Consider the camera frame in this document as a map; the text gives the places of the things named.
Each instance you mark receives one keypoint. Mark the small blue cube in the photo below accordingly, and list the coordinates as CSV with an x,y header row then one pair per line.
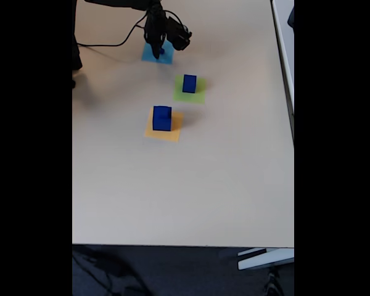
x,y
166,113

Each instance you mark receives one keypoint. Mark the blue paper square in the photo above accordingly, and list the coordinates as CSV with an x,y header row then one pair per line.
x,y
168,57

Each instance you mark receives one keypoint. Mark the medium blue cube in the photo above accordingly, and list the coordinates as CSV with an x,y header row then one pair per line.
x,y
189,84

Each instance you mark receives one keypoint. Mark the white table foot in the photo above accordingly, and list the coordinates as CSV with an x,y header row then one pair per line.
x,y
265,260

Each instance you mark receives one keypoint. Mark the dark blue object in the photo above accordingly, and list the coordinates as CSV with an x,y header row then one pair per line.
x,y
291,17

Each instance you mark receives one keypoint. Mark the largest blue cube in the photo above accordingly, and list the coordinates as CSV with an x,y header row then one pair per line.
x,y
158,123

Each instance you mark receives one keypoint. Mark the black camera box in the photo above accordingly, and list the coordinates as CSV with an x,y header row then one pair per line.
x,y
179,35

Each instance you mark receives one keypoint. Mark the green paper square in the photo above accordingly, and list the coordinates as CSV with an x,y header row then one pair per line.
x,y
197,97

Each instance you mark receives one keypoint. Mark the orange paper square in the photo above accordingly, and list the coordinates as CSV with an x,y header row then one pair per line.
x,y
160,135

